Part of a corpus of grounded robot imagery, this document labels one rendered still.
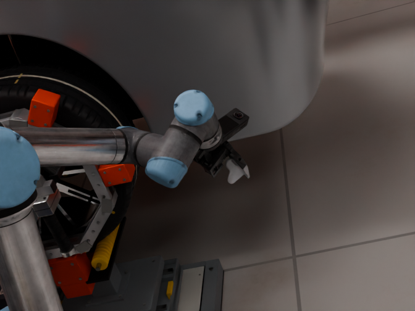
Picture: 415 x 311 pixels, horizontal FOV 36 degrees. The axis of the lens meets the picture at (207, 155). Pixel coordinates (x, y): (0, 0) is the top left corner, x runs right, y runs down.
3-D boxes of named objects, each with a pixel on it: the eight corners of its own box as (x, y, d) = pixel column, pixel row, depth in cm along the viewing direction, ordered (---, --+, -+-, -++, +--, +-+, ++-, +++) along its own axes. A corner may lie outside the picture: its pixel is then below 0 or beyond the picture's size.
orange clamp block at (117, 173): (110, 174, 206) (136, 168, 204) (105, 188, 200) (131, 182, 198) (102, 157, 203) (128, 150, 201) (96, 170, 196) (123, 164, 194)
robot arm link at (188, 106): (162, 115, 125) (183, 80, 127) (175, 137, 135) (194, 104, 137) (196, 130, 123) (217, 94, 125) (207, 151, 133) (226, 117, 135)
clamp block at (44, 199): (62, 195, 186) (54, 181, 184) (54, 215, 179) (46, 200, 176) (46, 199, 188) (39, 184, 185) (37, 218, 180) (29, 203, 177)
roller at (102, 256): (123, 220, 243) (118, 208, 240) (108, 274, 218) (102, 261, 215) (110, 223, 244) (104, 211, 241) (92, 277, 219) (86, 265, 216)
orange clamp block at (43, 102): (56, 118, 196) (61, 94, 191) (49, 131, 190) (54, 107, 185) (34, 111, 195) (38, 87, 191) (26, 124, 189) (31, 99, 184)
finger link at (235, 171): (236, 192, 154) (213, 170, 149) (251, 173, 155) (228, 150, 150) (244, 195, 151) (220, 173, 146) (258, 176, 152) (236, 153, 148)
